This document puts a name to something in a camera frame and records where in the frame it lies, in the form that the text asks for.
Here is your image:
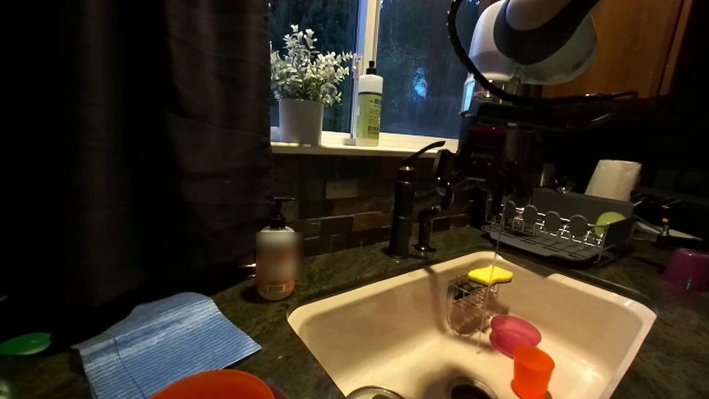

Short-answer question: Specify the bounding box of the yellow sponge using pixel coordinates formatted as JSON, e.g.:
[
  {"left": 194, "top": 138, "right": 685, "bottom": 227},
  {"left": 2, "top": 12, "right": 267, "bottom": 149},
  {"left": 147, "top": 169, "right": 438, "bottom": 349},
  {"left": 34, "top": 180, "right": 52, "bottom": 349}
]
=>
[{"left": 467, "top": 264, "right": 514, "bottom": 287}]

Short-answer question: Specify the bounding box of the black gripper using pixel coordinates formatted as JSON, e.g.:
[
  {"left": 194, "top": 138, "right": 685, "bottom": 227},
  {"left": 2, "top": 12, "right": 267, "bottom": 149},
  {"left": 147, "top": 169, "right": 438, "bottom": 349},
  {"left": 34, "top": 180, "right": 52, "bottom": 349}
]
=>
[{"left": 434, "top": 105, "right": 529, "bottom": 215}]

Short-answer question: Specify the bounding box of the white potted plant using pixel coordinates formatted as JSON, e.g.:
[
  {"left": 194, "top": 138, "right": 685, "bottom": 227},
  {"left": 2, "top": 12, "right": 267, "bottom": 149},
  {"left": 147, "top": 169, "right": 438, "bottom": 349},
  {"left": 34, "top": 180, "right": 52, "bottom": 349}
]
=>
[{"left": 271, "top": 25, "right": 352, "bottom": 146}]

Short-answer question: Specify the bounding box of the green labelled soap bottle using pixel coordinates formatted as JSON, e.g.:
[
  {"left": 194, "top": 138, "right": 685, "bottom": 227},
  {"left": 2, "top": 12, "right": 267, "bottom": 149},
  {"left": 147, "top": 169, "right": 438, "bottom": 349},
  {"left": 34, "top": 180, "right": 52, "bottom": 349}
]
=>
[{"left": 352, "top": 59, "right": 383, "bottom": 146}]

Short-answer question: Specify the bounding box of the orange hand soap dispenser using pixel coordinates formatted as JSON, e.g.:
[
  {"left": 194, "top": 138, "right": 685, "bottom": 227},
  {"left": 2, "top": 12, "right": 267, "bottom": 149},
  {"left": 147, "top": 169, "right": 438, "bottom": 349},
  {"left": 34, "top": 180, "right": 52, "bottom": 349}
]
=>
[{"left": 258, "top": 197, "right": 298, "bottom": 302}]

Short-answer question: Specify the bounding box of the grey dish drying rack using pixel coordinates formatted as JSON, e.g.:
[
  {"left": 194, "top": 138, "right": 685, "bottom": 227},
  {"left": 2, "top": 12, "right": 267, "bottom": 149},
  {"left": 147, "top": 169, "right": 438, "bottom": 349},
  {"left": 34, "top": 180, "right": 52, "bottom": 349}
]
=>
[{"left": 486, "top": 188, "right": 633, "bottom": 261}]

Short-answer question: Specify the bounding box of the dark curtain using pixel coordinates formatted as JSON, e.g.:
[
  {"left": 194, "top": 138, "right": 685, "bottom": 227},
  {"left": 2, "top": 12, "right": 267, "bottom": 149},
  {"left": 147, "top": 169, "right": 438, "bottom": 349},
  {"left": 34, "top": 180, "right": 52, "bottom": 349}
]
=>
[{"left": 0, "top": 0, "right": 268, "bottom": 308}]

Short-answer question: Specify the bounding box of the green item in rack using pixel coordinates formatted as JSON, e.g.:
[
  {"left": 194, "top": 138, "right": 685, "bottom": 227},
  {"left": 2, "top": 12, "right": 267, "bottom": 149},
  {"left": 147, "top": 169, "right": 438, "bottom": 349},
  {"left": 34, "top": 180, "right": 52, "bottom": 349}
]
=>
[{"left": 595, "top": 211, "right": 628, "bottom": 228}]

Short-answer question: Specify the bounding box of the pink plastic cup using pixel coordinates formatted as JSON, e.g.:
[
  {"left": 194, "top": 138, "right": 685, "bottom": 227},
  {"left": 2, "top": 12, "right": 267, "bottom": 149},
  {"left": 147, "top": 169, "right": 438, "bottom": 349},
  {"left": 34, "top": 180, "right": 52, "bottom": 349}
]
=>
[{"left": 491, "top": 314, "right": 540, "bottom": 358}]

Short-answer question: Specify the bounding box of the white kitchen sink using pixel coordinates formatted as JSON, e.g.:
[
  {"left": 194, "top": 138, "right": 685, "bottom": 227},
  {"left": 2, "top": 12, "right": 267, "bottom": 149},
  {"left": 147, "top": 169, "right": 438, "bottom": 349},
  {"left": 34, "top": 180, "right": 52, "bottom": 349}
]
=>
[{"left": 289, "top": 250, "right": 657, "bottom": 399}]

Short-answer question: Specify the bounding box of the dark bronze faucet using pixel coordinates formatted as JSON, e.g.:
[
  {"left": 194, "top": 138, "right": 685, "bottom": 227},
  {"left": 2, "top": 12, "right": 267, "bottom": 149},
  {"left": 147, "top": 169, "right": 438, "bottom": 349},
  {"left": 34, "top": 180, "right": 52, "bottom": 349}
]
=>
[{"left": 386, "top": 140, "right": 463, "bottom": 257}]

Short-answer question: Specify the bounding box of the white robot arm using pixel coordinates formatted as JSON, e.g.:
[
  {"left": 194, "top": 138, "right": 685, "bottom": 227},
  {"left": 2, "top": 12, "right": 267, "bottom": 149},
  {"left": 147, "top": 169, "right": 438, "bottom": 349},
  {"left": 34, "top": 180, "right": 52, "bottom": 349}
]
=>
[{"left": 445, "top": 0, "right": 602, "bottom": 212}]

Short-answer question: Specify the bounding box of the blue dish cloth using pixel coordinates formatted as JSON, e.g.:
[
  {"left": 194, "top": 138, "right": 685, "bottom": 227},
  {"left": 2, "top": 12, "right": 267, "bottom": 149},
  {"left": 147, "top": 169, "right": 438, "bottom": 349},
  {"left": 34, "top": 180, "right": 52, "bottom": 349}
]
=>
[{"left": 75, "top": 292, "right": 261, "bottom": 399}]

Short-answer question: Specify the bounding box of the white paper towel roll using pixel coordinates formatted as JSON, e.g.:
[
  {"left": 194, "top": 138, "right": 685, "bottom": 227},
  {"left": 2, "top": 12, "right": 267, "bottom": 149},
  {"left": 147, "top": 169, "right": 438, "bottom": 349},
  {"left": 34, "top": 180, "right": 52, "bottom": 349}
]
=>
[{"left": 585, "top": 159, "right": 643, "bottom": 202}]

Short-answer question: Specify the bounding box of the green lid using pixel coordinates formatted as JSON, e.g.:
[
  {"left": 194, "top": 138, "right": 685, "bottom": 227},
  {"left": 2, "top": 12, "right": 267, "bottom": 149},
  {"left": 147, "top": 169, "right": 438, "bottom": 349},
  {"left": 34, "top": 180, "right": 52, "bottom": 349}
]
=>
[{"left": 0, "top": 332, "right": 52, "bottom": 358}]

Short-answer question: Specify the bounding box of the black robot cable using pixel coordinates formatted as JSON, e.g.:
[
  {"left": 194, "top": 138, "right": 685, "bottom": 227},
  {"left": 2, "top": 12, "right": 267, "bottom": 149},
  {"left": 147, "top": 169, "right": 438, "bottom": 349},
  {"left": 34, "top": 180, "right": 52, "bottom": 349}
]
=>
[{"left": 444, "top": 0, "right": 640, "bottom": 109}]

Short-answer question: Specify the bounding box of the orange plastic cup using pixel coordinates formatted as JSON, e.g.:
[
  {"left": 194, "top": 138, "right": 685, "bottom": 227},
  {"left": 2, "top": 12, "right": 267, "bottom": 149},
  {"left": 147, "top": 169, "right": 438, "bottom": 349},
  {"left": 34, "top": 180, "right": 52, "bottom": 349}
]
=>
[{"left": 513, "top": 345, "right": 557, "bottom": 399}]

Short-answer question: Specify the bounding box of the purple cup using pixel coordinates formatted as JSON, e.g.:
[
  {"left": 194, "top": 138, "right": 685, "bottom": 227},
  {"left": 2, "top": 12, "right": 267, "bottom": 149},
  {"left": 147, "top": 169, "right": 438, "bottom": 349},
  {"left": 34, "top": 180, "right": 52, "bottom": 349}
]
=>
[{"left": 663, "top": 248, "right": 709, "bottom": 290}]

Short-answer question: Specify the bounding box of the orange bowl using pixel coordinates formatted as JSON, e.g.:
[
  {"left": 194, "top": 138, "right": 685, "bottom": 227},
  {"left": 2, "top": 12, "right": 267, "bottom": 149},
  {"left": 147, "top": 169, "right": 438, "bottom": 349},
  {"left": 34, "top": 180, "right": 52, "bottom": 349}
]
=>
[{"left": 154, "top": 370, "right": 276, "bottom": 399}]

